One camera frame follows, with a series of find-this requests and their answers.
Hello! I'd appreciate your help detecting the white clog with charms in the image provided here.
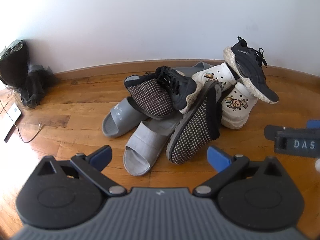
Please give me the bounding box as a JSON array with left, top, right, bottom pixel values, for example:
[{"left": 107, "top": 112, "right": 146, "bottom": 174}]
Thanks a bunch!
[
  {"left": 191, "top": 62, "right": 240, "bottom": 90},
  {"left": 219, "top": 81, "right": 258, "bottom": 130}
]

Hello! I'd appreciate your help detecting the brown dotted house slipper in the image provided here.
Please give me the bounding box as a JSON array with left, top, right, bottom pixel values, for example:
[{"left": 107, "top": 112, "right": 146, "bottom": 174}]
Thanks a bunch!
[
  {"left": 124, "top": 74, "right": 175, "bottom": 120},
  {"left": 167, "top": 80, "right": 223, "bottom": 165}
]

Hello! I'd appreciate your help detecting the light grey open-toe slipper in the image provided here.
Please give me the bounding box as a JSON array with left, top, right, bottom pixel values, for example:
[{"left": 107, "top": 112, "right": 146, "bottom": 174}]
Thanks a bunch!
[{"left": 122, "top": 118, "right": 182, "bottom": 177}]

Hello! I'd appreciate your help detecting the black sneaker with white sole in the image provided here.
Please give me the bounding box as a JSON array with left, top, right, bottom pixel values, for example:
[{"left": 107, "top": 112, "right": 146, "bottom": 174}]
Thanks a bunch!
[
  {"left": 222, "top": 36, "right": 280, "bottom": 104},
  {"left": 155, "top": 65, "right": 208, "bottom": 114}
]

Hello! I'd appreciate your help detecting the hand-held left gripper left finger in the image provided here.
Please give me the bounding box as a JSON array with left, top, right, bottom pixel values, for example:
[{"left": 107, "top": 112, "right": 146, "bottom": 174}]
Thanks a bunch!
[{"left": 36, "top": 144, "right": 128, "bottom": 197}]

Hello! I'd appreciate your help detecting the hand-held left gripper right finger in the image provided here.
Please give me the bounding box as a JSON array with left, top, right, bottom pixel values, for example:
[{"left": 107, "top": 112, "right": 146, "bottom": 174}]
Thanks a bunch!
[{"left": 192, "top": 145, "right": 284, "bottom": 197}]

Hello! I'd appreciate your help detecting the white cable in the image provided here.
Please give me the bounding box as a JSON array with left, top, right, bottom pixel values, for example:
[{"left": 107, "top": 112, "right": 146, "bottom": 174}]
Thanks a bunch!
[{"left": 0, "top": 90, "right": 43, "bottom": 143}]

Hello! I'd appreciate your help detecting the dark grey rubber slide slipper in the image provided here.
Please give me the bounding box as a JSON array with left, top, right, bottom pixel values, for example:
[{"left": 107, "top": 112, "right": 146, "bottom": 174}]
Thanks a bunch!
[
  {"left": 172, "top": 61, "right": 216, "bottom": 78},
  {"left": 101, "top": 96, "right": 150, "bottom": 138}
]

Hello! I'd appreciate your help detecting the white flat scale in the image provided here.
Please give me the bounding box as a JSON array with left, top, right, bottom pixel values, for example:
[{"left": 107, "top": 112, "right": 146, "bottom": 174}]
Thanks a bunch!
[{"left": 0, "top": 104, "right": 22, "bottom": 144}]

